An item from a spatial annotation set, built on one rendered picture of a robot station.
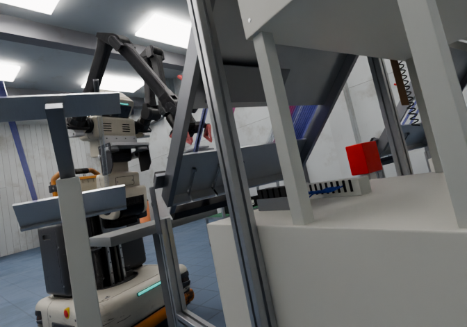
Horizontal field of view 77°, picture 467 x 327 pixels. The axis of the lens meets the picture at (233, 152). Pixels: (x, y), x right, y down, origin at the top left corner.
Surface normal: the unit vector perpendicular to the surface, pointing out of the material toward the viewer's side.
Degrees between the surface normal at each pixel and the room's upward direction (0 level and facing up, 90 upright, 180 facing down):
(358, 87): 90
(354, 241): 90
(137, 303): 90
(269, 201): 90
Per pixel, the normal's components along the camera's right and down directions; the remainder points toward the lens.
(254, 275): 0.54, -0.18
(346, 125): -0.67, 0.07
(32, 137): 0.71, -0.21
